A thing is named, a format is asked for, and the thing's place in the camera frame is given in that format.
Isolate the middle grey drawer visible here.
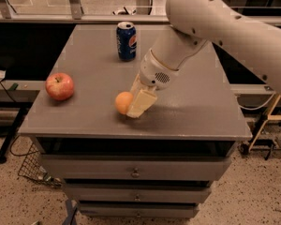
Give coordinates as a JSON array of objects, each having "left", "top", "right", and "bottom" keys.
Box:
[{"left": 63, "top": 184, "right": 211, "bottom": 203}]

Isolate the grey drawer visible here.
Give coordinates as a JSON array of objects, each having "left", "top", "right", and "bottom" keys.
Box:
[
  {"left": 63, "top": 184, "right": 211, "bottom": 203},
  {"left": 79, "top": 203, "right": 199, "bottom": 218},
  {"left": 40, "top": 155, "right": 231, "bottom": 181}
]

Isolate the grey drawer cabinet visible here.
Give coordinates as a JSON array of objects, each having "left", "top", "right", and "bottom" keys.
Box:
[{"left": 20, "top": 25, "right": 251, "bottom": 207}]

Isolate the red apple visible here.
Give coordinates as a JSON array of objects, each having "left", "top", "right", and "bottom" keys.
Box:
[{"left": 45, "top": 73, "right": 74, "bottom": 101}]

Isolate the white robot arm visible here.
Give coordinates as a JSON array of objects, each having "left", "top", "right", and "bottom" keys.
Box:
[{"left": 126, "top": 0, "right": 281, "bottom": 118}]

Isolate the wooden stand with wheels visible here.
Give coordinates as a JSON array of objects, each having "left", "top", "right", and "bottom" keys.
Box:
[{"left": 238, "top": 94, "right": 281, "bottom": 160}]

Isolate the black table leg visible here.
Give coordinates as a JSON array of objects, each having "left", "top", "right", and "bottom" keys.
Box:
[{"left": 0, "top": 108, "right": 27, "bottom": 164}]

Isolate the orange fruit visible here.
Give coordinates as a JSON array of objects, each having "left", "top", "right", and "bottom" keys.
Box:
[{"left": 115, "top": 92, "right": 133, "bottom": 114}]

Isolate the top grey drawer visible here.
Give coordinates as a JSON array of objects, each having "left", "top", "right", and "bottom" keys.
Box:
[{"left": 40, "top": 155, "right": 231, "bottom": 181}]

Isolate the black wire basket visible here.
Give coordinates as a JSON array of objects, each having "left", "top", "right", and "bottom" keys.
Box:
[{"left": 18, "top": 144, "right": 61, "bottom": 188}]

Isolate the blue pepsi can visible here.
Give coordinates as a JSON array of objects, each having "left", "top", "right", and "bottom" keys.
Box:
[{"left": 116, "top": 22, "right": 137, "bottom": 61}]

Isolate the black cable on floor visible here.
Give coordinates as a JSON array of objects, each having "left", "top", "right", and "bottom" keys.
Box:
[{"left": 9, "top": 134, "right": 39, "bottom": 158}]

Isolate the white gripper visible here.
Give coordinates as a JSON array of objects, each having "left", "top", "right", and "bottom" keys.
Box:
[{"left": 126, "top": 50, "right": 179, "bottom": 118}]

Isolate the metal window railing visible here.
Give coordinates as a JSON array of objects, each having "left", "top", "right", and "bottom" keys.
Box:
[{"left": 0, "top": 0, "right": 281, "bottom": 26}]

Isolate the bottom grey drawer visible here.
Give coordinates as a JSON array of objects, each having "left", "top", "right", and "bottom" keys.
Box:
[{"left": 79, "top": 203, "right": 199, "bottom": 218}]

